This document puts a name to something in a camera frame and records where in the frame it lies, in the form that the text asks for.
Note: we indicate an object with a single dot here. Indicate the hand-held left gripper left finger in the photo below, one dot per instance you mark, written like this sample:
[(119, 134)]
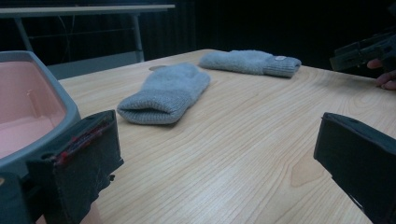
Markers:
[(81, 168)]

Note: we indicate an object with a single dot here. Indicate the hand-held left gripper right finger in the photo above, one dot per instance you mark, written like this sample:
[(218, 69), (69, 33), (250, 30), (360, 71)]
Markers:
[(358, 161)]

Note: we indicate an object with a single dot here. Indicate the pink basin with grey rim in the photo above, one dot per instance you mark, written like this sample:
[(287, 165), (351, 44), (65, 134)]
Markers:
[(28, 109)]

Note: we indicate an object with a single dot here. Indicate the grey knitted sock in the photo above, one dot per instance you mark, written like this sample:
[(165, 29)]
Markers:
[(249, 62), (168, 93)]

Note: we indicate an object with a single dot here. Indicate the grey metal frame table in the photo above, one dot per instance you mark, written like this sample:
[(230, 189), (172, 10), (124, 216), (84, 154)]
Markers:
[(77, 34)]

